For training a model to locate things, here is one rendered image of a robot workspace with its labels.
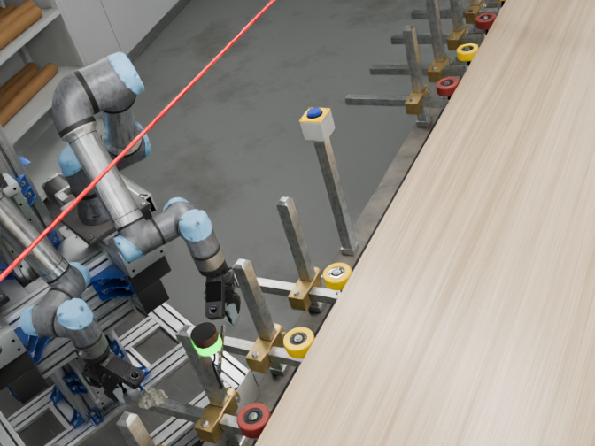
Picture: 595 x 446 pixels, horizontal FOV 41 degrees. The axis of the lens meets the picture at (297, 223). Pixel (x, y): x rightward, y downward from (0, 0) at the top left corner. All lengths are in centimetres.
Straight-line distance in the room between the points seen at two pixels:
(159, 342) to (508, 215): 157
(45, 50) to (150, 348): 246
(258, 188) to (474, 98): 174
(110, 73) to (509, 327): 115
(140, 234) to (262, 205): 214
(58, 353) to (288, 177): 202
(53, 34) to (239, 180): 149
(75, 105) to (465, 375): 113
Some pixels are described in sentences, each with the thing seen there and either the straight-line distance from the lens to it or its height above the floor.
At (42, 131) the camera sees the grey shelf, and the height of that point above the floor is 15.
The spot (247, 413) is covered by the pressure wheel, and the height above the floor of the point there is 90.
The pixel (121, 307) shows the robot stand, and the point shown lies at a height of 74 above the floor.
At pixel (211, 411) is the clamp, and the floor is 87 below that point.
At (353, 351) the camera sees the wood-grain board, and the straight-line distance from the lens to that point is 197.
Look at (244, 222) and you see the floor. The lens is 402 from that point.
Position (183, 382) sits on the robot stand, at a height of 21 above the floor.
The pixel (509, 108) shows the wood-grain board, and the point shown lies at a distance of 273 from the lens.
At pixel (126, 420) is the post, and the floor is 113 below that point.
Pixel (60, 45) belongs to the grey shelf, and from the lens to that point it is 506.
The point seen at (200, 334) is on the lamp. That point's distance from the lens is 181.
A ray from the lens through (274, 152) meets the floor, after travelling 448.
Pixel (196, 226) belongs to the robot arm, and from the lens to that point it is 192.
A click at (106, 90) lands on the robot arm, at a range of 203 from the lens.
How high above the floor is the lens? 234
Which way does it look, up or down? 37 degrees down
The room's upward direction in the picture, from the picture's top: 17 degrees counter-clockwise
